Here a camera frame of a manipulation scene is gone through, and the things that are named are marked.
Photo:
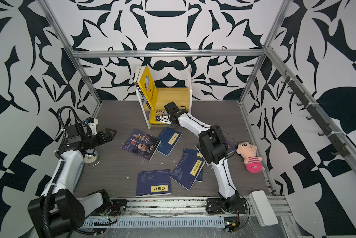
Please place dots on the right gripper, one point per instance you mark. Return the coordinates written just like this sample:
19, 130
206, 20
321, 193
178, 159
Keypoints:
171, 125

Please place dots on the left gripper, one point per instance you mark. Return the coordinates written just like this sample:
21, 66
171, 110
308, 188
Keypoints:
110, 138

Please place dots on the purple book with old man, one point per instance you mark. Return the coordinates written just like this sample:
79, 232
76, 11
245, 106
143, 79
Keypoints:
141, 144

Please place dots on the yellow cartoon cover book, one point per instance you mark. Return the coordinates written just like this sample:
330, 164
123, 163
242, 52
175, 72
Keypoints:
148, 86

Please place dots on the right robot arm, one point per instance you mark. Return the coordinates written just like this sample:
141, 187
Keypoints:
228, 193

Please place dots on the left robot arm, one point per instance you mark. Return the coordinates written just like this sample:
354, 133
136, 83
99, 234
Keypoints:
57, 211

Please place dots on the small blue book yellow label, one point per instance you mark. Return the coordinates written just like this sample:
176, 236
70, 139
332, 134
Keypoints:
168, 139

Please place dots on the blue book underneath tilted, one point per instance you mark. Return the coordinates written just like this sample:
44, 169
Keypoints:
197, 170

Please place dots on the blue book tilted yellow label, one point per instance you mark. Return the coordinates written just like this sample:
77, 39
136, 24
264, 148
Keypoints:
181, 174

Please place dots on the purple book right side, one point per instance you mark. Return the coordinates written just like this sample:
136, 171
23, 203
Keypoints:
230, 147

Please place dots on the blue book front yellow label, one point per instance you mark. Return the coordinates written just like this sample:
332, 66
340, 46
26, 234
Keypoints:
153, 183

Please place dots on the cartoon boy plush doll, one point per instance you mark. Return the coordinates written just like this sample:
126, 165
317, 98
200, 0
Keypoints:
248, 152

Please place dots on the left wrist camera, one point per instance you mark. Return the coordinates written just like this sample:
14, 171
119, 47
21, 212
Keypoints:
92, 123

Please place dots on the white box on rail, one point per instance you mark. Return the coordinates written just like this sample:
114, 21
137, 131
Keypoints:
263, 209

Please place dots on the wall hook rail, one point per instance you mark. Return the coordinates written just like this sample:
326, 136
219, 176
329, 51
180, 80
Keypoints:
314, 109

